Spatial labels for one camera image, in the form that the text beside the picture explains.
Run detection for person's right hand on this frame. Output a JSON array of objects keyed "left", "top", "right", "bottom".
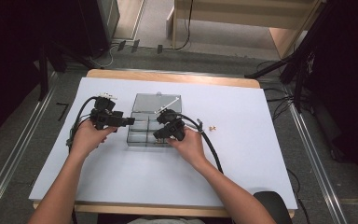
[{"left": 167, "top": 128, "right": 208, "bottom": 167}]

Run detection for person's left hand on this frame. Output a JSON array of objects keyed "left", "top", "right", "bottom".
[{"left": 70, "top": 119, "right": 118, "bottom": 158}]

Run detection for black tripod stand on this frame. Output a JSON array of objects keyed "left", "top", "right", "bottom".
[{"left": 244, "top": 0, "right": 337, "bottom": 113}]

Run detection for black metal stand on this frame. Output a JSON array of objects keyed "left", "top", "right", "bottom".
[{"left": 38, "top": 43, "right": 73, "bottom": 102}]

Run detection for metal floor rail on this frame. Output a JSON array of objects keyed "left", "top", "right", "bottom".
[
  {"left": 0, "top": 71, "right": 59, "bottom": 218},
  {"left": 287, "top": 102, "right": 349, "bottom": 224}
]

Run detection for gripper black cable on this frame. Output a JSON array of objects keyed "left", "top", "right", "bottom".
[
  {"left": 176, "top": 113, "right": 225, "bottom": 175},
  {"left": 66, "top": 96, "right": 99, "bottom": 153}
]

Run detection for white table sheet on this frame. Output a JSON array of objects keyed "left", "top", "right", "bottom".
[{"left": 28, "top": 77, "right": 298, "bottom": 210}]

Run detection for dark cabinet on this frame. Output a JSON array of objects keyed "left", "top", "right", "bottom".
[{"left": 77, "top": 0, "right": 120, "bottom": 59}]

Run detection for person's grey clothing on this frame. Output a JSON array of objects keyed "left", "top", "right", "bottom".
[{"left": 127, "top": 217, "right": 206, "bottom": 224}]

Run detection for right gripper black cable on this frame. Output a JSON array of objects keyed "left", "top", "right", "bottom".
[{"left": 176, "top": 113, "right": 225, "bottom": 175}]

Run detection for light wooden shelf unit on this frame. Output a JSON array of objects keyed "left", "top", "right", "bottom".
[{"left": 166, "top": 0, "right": 327, "bottom": 60}]

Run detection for hanging black cable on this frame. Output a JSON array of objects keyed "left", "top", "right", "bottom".
[{"left": 162, "top": 0, "right": 195, "bottom": 52}]

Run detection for black floor cables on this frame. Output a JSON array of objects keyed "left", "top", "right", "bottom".
[{"left": 257, "top": 60, "right": 296, "bottom": 122}]

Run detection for black chair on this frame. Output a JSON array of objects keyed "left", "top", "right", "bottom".
[{"left": 253, "top": 190, "right": 295, "bottom": 224}]

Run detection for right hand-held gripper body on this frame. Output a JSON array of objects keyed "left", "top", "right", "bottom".
[{"left": 154, "top": 96, "right": 186, "bottom": 142}]

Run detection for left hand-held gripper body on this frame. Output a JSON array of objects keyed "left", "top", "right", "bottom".
[{"left": 90, "top": 91, "right": 125, "bottom": 130}]

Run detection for wooden table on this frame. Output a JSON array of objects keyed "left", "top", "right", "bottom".
[{"left": 32, "top": 68, "right": 296, "bottom": 218}]

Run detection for dark curtain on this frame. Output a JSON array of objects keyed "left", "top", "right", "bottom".
[
  {"left": 304, "top": 0, "right": 358, "bottom": 188},
  {"left": 0, "top": 0, "right": 85, "bottom": 146}
]

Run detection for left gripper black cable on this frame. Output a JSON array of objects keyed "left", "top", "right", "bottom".
[{"left": 66, "top": 96, "right": 99, "bottom": 153}]

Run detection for clear grey compartment box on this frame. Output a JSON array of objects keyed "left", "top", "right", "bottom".
[{"left": 126, "top": 92, "right": 183, "bottom": 147}]

